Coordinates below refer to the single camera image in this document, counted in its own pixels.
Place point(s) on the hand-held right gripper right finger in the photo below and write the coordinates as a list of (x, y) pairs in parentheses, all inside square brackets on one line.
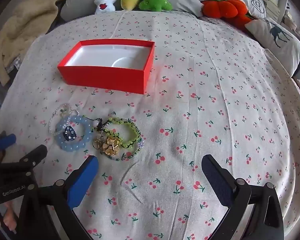
[(215, 180)]

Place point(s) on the dark blue hair claw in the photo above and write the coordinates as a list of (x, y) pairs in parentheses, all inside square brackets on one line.
[(69, 133)]

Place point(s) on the person's left hand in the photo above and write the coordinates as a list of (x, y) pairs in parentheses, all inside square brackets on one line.
[(8, 220)]

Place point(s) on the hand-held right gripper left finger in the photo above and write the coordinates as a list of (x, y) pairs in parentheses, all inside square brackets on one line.
[(83, 180)]

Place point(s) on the plain grey pillow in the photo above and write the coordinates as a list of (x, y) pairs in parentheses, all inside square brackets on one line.
[(182, 0)]

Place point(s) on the beige quilted blanket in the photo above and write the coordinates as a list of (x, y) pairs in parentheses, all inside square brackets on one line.
[(27, 22)]

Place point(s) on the white rabbit plush toy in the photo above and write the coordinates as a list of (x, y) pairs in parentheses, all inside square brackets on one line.
[(103, 1)]

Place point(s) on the orange pumpkin plush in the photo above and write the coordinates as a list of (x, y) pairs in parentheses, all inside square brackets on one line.
[(222, 8)]

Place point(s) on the gold flower ornament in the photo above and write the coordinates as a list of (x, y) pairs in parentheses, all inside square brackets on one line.
[(110, 147)]

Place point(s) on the white deer print pillow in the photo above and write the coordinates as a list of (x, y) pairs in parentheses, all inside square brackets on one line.
[(277, 42)]

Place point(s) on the cherry print bed sheet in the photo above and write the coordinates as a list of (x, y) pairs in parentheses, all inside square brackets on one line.
[(190, 105)]

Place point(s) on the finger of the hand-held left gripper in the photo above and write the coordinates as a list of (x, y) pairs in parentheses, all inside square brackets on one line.
[(6, 140), (36, 153)]

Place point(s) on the red cardboard box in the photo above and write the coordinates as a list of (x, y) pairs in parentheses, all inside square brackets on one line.
[(102, 80)]

